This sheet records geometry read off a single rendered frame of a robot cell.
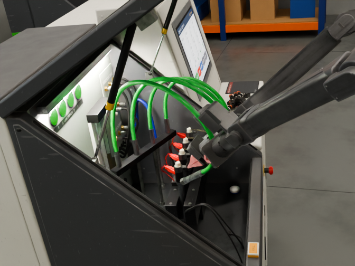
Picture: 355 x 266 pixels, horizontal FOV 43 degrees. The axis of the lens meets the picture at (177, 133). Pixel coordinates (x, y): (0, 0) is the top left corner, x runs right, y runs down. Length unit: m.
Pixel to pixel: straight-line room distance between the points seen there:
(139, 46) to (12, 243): 0.81
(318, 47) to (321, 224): 1.83
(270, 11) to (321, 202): 4.04
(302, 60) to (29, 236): 0.89
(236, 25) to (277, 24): 0.58
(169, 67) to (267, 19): 5.13
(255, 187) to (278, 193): 1.63
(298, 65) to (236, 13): 5.52
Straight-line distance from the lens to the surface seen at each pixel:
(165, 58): 1.70
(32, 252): 1.37
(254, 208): 1.51
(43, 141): 1.13
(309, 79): 0.84
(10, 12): 5.31
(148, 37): 1.69
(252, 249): 1.34
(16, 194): 1.26
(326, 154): 3.70
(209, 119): 1.11
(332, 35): 1.28
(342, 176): 3.45
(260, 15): 6.77
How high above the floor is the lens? 1.86
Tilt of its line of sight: 27 degrees down
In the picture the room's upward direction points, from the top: 7 degrees counter-clockwise
